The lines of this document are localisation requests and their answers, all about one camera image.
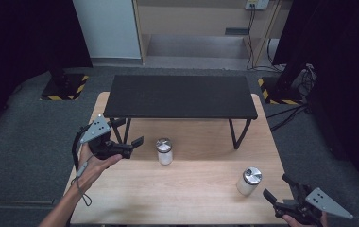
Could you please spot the glass jar with metal lid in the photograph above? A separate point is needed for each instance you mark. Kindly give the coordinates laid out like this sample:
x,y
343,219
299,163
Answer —
x,y
247,186
165,154

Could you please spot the white power strip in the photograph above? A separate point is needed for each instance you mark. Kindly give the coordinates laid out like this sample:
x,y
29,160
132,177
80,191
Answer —
x,y
258,3

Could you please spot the black curtain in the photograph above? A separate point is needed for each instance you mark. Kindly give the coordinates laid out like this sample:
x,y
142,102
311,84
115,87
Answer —
x,y
17,38
350,63

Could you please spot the white panel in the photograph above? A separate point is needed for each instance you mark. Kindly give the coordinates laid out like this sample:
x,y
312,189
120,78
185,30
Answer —
x,y
108,28

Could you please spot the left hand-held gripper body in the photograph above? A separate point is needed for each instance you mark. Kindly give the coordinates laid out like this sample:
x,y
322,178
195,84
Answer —
x,y
96,130

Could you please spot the person's left hand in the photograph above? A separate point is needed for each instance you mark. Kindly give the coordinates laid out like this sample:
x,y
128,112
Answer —
x,y
92,168

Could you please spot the person's right hand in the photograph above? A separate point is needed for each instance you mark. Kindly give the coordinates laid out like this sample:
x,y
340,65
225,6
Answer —
x,y
300,225

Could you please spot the black stand with striped base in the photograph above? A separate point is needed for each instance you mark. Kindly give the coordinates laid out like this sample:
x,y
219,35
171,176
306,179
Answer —
x,y
281,94
62,89

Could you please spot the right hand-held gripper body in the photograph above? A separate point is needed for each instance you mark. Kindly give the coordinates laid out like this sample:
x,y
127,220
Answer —
x,y
324,201

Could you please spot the black shelf with metal legs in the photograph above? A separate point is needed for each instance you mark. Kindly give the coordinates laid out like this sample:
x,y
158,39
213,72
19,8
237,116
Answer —
x,y
180,94

